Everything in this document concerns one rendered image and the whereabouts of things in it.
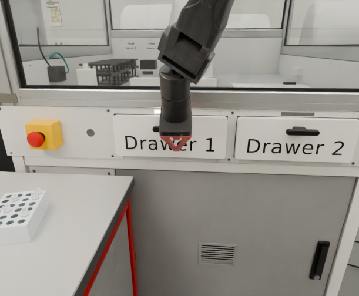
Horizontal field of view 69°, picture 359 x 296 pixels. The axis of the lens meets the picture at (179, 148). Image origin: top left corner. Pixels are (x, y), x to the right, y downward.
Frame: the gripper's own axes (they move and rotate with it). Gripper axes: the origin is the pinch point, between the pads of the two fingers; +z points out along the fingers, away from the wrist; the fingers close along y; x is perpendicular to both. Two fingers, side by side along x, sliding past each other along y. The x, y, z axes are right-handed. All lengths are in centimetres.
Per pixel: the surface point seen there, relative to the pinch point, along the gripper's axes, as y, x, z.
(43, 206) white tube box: -15.4, 27.5, 3.4
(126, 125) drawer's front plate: 6.3, 12.9, 0.6
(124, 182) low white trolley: -3.9, 13.5, 11.5
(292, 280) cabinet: -18, -38, 47
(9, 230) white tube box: -22.9, 28.6, -2.0
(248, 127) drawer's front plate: 5.0, -17.6, -0.5
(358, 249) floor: 14, -103, 107
